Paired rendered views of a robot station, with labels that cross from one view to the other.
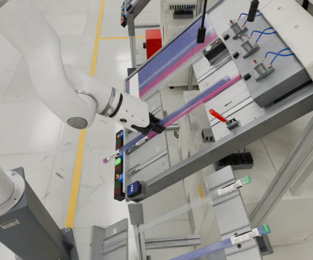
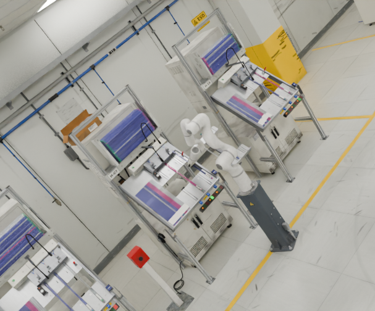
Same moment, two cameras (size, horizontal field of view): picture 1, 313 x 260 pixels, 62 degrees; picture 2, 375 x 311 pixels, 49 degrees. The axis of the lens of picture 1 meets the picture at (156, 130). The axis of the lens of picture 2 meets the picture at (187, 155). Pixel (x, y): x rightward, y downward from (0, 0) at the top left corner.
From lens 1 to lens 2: 4.05 m
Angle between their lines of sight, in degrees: 87
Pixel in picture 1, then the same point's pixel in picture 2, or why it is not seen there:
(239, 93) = (172, 161)
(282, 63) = (164, 147)
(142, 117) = not seen: hidden behind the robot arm
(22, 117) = not seen: outside the picture
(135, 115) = not seen: hidden behind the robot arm
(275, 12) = (149, 154)
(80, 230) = (267, 248)
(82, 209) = (259, 258)
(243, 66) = (165, 157)
